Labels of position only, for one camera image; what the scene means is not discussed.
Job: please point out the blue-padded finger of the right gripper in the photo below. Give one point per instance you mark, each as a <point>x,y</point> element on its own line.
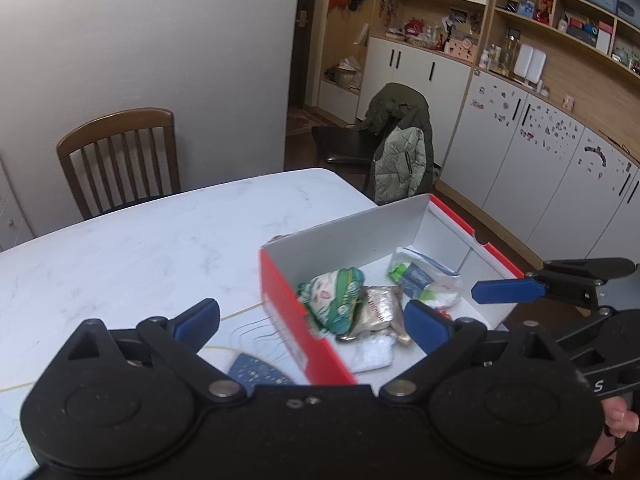
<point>507,291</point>

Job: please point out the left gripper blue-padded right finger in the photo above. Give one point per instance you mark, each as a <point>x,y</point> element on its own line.
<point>441,338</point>

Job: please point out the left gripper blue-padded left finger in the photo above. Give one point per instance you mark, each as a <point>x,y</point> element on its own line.
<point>190,329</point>

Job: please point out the white green tissue pack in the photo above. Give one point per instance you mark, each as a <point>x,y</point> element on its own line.
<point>425,279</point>

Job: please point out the silver foil snack packet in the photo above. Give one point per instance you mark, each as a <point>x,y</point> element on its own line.
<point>378,310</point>

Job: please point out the white granule plastic bag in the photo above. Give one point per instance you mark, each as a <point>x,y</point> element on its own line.
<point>371,353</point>

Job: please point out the green white snack bag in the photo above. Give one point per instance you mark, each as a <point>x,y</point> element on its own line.
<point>330,299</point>

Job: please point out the person's right hand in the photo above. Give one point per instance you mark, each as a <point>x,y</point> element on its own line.
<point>619,422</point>

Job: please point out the red cardboard shoe box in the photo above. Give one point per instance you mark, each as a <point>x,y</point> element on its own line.
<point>367,241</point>

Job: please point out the green jacket on chair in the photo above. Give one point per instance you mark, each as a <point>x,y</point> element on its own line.
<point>398,118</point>

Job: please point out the brown wooden chair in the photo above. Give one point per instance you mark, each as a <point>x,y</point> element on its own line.
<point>120,160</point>

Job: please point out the white wooden sideboard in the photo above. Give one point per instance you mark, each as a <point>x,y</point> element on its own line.
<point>14,227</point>

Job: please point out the white wall cabinets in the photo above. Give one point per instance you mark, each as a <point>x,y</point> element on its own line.
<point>534,108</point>

